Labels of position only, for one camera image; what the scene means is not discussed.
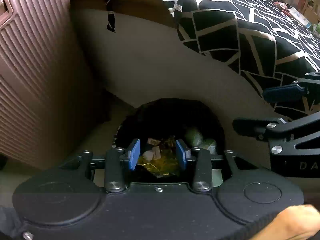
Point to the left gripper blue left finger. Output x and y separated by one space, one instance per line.
133 153

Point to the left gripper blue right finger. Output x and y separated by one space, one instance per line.
183 153

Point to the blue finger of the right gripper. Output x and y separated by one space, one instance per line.
253 127
277 93

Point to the yellow foil snack wrapper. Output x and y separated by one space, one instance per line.
158 165

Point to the left hand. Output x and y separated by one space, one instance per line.
295 222

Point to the green plastic wrapper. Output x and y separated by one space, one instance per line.
197 140

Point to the black trash bin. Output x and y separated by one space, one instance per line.
158 124

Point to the black white geometric cloth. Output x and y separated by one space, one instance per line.
256 40

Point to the pink ribbed suitcase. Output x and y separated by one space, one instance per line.
39 58

